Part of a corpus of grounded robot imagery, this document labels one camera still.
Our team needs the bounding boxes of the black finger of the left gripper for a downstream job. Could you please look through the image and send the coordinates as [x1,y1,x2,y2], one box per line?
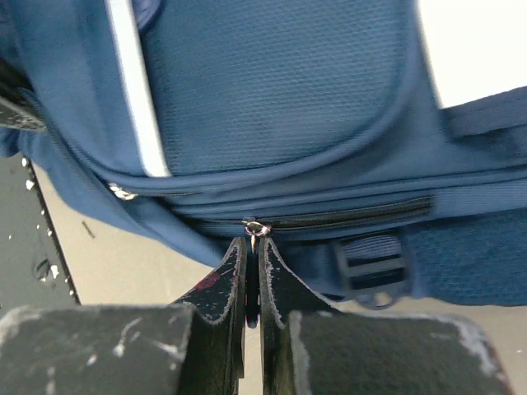
[1,58,45,132]

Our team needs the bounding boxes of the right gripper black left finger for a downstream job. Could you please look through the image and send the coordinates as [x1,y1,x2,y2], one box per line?
[1,238,247,394]

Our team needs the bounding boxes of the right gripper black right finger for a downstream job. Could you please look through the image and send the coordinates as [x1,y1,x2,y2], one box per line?
[259,238,513,394]

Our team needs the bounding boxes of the navy blue backpack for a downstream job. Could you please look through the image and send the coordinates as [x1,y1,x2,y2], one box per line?
[1,1,526,308]

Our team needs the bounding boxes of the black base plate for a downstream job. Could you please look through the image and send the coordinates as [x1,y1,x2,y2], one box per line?
[0,155,80,315]

